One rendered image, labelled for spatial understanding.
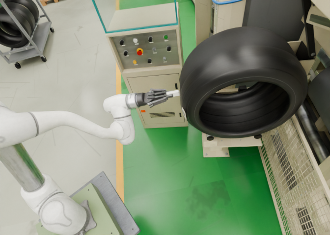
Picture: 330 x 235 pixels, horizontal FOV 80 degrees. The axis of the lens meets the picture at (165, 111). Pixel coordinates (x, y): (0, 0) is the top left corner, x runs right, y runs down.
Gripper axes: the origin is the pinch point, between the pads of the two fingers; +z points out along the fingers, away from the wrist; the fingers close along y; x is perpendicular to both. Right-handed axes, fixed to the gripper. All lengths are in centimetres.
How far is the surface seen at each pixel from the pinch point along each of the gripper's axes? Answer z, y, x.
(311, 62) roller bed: 75, 20, 15
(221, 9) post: 30.7, 27.0, -24.3
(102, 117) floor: -128, 81, 105
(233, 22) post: 36.2, 27.0, -15.8
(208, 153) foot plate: 5, 23, 124
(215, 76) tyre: 22.7, -10.9, -16.6
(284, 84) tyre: 49, -13, -7
